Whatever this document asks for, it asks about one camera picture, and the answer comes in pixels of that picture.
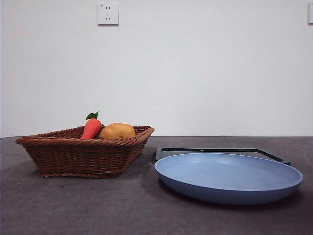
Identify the blue round plate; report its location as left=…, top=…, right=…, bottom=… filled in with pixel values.
left=154, top=152, right=304, bottom=206

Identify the black rectangular tray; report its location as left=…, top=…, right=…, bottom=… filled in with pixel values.
left=153, top=147, right=291, bottom=166

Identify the brown wicker basket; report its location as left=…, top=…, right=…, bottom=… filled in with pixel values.
left=15, top=125, right=155, bottom=179

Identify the white wall socket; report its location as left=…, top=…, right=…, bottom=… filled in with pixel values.
left=98, top=1, right=120, bottom=26

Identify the yellow-brown potato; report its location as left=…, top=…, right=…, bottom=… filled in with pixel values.
left=99, top=122, right=136, bottom=140

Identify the orange toy carrot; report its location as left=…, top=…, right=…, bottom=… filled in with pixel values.
left=80, top=111, right=103, bottom=140

